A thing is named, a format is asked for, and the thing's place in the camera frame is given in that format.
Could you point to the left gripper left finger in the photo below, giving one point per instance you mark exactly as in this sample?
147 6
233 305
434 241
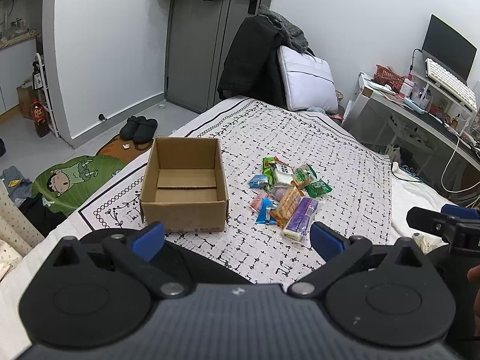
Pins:
134 253

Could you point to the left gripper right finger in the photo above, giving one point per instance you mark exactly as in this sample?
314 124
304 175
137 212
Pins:
343 257

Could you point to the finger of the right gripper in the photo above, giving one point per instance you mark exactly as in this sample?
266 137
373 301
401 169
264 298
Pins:
460 212
431 222

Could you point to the purple snack packet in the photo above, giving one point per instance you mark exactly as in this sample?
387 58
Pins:
299 223

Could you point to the orange biscuit packet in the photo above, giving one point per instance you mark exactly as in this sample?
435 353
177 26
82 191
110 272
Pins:
287 206

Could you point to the green striped snack packet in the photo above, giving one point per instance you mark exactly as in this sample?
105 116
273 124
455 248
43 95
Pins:
318 189

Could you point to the brown cardboard box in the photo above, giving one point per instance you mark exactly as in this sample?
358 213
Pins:
184 185

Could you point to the pink snack packet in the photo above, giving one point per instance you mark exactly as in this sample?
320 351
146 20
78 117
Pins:
257 201

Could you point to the white snack packet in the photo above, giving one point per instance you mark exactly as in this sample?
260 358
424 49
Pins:
282 174

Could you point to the white patterned bed blanket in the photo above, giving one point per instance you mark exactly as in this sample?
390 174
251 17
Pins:
241 185

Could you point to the green cartoon floor mat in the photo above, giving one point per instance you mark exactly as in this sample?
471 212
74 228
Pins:
66 186

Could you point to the small blue snack packet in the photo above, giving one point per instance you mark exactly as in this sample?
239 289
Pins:
258 182

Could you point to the black slippers pair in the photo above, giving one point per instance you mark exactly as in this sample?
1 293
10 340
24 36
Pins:
139 129

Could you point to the white keyboard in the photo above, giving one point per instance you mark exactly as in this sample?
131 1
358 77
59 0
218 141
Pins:
453 85

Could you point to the white desk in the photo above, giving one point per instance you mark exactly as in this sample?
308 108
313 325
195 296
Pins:
367 95

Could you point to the red basket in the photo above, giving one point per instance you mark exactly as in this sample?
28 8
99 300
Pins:
386 76

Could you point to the black computer monitor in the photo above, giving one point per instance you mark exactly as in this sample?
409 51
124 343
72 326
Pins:
449 48

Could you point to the dark soda bottle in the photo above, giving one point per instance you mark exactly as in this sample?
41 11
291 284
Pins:
39 117

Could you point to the white pillow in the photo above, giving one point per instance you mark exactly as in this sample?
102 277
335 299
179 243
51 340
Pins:
307 80

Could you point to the black jacket on chair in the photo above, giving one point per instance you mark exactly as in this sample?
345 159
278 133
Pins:
251 67

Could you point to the grey door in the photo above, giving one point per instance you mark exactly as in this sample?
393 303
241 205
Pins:
200 34

